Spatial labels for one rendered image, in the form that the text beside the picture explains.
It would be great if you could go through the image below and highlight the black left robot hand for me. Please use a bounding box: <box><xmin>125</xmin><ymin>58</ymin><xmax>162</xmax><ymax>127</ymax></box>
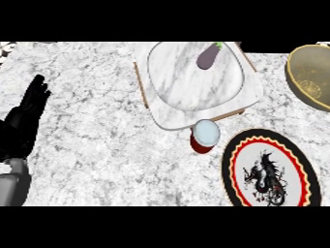
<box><xmin>0</xmin><ymin>74</ymin><xmax>53</xmax><ymax>164</ymax></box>

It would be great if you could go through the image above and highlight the white marble plate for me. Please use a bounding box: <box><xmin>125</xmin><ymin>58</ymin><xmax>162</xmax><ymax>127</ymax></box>
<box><xmin>146</xmin><ymin>42</ymin><xmax>248</xmax><ymax>112</ymax></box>

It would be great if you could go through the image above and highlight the dragon print plate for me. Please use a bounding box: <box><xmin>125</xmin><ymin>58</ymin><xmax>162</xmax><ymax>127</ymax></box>
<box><xmin>220</xmin><ymin>128</ymin><xmax>323</xmax><ymax>207</ymax></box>

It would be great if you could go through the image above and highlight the white marble cutting board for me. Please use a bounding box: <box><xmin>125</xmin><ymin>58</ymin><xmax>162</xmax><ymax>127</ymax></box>
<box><xmin>131</xmin><ymin>42</ymin><xmax>264</xmax><ymax>132</ymax></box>

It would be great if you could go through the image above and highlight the red can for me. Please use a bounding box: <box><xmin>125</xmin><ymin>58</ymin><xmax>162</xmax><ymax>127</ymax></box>
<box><xmin>189</xmin><ymin>118</ymin><xmax>221</xmax><ymax>155</ymax></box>

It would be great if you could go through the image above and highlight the purple eggplant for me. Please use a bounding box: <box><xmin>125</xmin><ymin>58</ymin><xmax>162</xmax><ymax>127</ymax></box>
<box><xmin>195</xmin><ymin>42</ymin><xmax>224</xmax><ymax>71</ymax></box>

